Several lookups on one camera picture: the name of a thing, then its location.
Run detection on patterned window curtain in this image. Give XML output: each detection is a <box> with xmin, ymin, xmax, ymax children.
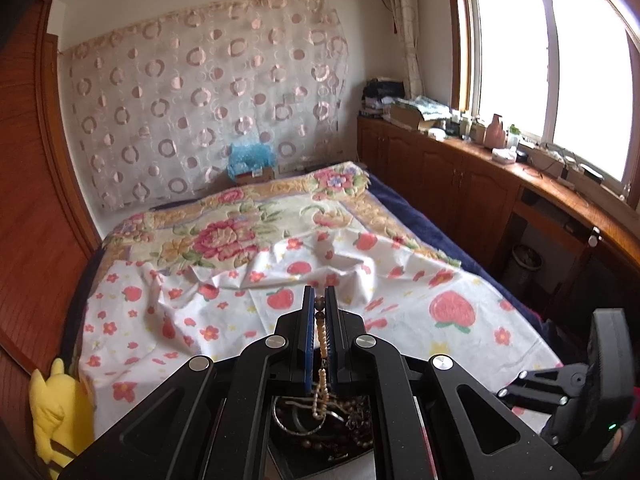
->
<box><xmin>384</xmin><ymin>0</ymin><xmax>425</xmax><ymax>98</ymax></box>

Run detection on floral blanket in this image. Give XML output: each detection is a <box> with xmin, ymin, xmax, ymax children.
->
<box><xmin>102</xmin><ymin>161</ymin><xmax>461</xmax><ymax>281</ymax></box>

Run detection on silver bangle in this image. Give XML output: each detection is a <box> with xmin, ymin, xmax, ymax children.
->
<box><xmin>272</xmin><ymin>399</ymin><xmax>346</xmax><ymax>435</ymax></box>

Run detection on strawberry print sheet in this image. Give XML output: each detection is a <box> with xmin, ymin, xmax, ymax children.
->
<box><xmin>80</xmin><ymin>230</ymin><xmax>566</xmax><ymax>441</ymax></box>

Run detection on window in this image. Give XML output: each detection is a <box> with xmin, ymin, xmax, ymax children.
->
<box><xmin>445</xmin><ymin>0</ymin><xmax>640</xmax><ymax>203</ymax></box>

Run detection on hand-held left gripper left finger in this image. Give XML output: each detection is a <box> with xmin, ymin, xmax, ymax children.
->
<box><xmin>60</xmin><ymin>285</ymin><xmax>317</xmax><ymax>480</ymax></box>

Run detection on navy blue blanket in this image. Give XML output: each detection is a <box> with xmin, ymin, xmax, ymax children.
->
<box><xmin>366</xmin><ymin>172</ymin><xmax>503</xmax><ymax>282</ymax></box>

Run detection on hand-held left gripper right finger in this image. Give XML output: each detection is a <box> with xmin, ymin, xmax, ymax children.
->
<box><xmin>325</xmin><ymin>286</ymin><xmax>581</xmax><ymax>480</ymax></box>

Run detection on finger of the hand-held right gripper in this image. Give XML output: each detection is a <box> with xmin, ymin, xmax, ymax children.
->
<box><xmin>499</xmin><ymin>364</ymin><xmax>589</xmax><ymax>413</ymax></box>

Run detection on dark pile of bags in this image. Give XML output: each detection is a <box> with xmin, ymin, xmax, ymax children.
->
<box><xmin>361</xmin><ymin>78</ymin><xmax>407</xmax><ymax>116</ymax></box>

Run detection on black jewelry box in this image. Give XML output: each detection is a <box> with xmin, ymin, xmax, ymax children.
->
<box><xmin>266</xmin><ymin>394</ymin><xmax>377</xmax><ymax>480</ymax></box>

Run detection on pearl bracelet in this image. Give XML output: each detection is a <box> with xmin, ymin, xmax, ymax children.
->
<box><xmin>311</xmin><ymin>296</ymin><xmax>335</xmax><ymax>420</ymax></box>

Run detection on pile of beaded bracelets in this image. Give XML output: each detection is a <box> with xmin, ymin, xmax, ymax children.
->
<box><xmin>280</xmin><ymin>397</ymin><xmax>375</xmax><ymax>461</ymax></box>

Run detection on mesh waste bin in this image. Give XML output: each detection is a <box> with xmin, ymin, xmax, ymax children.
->
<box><xmin>503</xmin><ymin>243</ymin><xmax>543</xmax><ymax>295</ymax></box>

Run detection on circle-patterned sheer wall cloth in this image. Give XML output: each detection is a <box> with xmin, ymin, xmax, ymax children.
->
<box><xmin>57</xmin><ymin>0</ymin><xmax>349</xmax><ymax>212</ymax></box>

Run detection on pink bottle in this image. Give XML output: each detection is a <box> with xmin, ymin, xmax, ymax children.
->
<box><xmin>484</xmin><ymin>113</ymin><xmax>507</xmax><ymax>149</ymax></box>

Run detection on yellow plush toy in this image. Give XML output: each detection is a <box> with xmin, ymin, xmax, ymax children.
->
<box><xmin>28</xmin><ymin>357</ymin><xmax>97</xmax><ymax>480</ymax></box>

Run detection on wooden cabinet counter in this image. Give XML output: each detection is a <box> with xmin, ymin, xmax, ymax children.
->
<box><xmin>356</xmin><ymin>114</ymin><xmax>640</xmax><ymax>346</ymax></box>

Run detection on blue plastic bag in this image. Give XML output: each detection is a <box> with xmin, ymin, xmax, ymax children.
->
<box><xmin>227</xmin><ymin>142</ymin><xmax>277</xmax><ymax>181</ymax></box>

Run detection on open cardboard box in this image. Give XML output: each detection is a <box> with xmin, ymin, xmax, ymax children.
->
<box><xmin>389</xmin><ymin>98</ymin><xmax>452</xmax><ymax>132</ymax></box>

